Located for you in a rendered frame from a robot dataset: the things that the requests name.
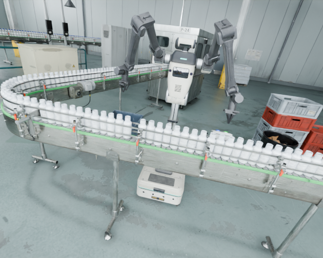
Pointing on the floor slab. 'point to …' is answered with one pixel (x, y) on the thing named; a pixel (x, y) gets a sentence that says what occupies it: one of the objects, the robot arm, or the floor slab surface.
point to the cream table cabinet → (47, 59)
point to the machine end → (176, 31)
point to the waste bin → (279, 140)
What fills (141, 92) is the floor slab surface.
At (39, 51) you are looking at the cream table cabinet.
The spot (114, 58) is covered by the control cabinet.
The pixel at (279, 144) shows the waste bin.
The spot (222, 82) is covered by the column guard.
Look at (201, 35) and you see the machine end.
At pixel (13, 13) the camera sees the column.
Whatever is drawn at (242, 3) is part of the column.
